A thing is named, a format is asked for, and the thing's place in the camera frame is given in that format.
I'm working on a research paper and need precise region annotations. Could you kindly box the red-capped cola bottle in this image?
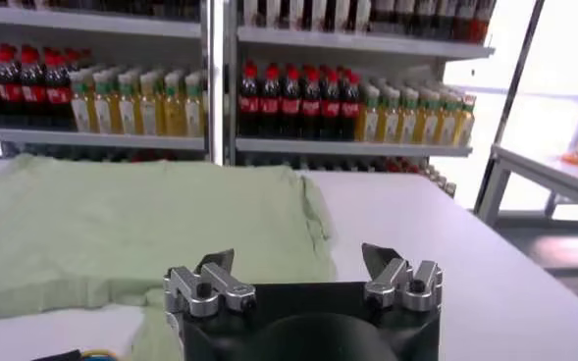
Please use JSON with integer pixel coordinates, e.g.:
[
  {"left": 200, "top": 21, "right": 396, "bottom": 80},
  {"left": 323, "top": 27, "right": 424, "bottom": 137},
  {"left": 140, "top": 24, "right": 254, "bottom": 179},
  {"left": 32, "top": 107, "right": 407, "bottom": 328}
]
[
  {"left": 281, "top": 64, "right": 303, "bottom": 139},
  {"left": 300, "top": 66, "right": 323, "bottom": 140},
  {"left": 320, "top": 68, "right": 342, "bottom": 141},
  {"left": 0, "top": 43, "right": 23, "bottom": 128},
  {"left": 237, "top": 61, "right": 261, "bottom": 138},
  {"left": 340, "top": 71, "right": 362, "bottom": 142},
  {"left": 42, "top": 47, "right": 74, "bottom": 131},
  {"left": 19, "top": 44, "right": 47, "bottom": 129},
  {"left": 259, "top": 63, "right": 283, "bottom": 138}
]

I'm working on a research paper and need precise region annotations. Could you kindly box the light green polo shirt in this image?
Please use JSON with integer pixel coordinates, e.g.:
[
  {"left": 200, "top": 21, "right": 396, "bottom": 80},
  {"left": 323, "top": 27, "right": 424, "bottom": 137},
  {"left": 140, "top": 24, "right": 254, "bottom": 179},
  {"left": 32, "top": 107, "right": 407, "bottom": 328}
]
[{"left": 0, "top": 154, "right": 339, "bottom": 361}]

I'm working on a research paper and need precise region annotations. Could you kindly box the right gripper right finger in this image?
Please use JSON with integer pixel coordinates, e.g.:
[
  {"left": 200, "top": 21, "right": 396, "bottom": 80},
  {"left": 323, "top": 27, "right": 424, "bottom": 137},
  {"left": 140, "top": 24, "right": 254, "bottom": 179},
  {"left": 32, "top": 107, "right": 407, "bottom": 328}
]
[{"left": 360, "top": 242, "right": 445, "bottom": 314}]

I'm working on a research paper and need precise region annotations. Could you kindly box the dark bottle with beige label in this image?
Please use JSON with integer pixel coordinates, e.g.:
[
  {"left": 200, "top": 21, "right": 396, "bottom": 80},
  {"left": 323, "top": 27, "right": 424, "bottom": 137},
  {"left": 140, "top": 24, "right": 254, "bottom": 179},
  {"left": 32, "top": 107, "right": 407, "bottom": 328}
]
[{"left": 391, "top": 0, "right": 413, "bottom": 36}]

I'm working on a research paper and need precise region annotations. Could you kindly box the red tea bottle white label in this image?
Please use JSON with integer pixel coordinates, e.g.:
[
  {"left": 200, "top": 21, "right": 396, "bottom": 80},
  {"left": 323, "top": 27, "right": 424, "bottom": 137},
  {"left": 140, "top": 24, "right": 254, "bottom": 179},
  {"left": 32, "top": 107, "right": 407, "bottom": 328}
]
[{"left": 469, "top": 0, "right": 497, "bottom": 45}]

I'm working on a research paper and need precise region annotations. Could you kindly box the grey framed side table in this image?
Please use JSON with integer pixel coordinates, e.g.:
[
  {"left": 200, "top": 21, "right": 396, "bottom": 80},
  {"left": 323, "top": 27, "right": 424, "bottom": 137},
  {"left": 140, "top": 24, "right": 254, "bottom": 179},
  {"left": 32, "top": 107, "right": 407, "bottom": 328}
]
[{"left": 474, "top": 144, "right": 578, "bottom": 227}]

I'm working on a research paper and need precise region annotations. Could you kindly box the white metal shelf rack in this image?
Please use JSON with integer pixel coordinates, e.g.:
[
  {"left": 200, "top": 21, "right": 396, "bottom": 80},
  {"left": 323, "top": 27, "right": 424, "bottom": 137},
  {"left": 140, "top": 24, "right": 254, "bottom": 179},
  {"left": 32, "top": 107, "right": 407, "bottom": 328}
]
[
  {"left": 222, "top": 0, "right": 497, "bottom": 197},
  {"left": 0, "top": 0, "right": 221, "bottom": 166}
]

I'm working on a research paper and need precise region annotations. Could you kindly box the dark bottle with blue label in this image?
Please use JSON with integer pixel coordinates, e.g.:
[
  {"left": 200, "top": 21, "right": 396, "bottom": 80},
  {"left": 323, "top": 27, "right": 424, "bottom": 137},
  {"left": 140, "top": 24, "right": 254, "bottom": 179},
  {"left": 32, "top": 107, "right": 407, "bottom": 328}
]
[
  {"left": 431, "top": 0, "right": 454, "bottom": 40},
  {"left": 450, "top": 0, "right": 474, "bottom": 42},
  {"left": 410, "top": 0, "right": 435, "bottom": 38}
]

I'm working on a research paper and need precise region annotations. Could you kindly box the yellow drink bottle green label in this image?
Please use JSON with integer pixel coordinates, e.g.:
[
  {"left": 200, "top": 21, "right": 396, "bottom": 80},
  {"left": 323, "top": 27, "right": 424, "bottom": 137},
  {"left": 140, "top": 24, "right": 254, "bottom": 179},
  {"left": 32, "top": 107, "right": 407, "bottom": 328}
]
[
  {"left": 163, "top": 71, "right": 186, "bottom": 137},
  {"left": 116, "top": 71, "right": 138, "bottom": 136},
  {"left": 91, "top": 71, "right": 116, "bottom": 134},
  {"left": 398, "top": 87, "right": 421, "bottom": 145},
  {"left": 138, "top": 71, "right": 162, "bottom": 137},
  {"left": 454, "top": 93, "right": 477, "bottom": 147},
  {"left": 379, "top": 86, "right": 401, "bottom": 144},
  {"left": 418, "top": 90, "right": 441, "bottom": 145},
  {"left": 438, "top": 91, "right": 459, "bottom": 146},
  {"left": 356, "top": 83, "right": 382, "bottom": 143},
  {"left": 184, "top": 71, "right": 206, "bottom": 138},
  {"left": 70, "top": 71, "right": 93, "bottom": 133}
]

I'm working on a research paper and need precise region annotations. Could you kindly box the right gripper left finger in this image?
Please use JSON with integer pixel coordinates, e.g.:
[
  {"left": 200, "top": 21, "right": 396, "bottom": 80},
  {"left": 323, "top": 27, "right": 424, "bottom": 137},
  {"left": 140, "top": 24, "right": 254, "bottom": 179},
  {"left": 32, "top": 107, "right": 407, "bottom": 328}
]
[{"left": 163, "top": 247, "right": 258, "bottom": 319}]

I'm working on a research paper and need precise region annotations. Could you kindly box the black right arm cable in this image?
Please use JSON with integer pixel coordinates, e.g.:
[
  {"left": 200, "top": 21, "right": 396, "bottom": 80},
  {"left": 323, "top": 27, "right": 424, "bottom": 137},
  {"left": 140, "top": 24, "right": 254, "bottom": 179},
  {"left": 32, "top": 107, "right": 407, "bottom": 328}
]
[{"left": 30, "top": 347, "right": 121, "bottom": 361}]

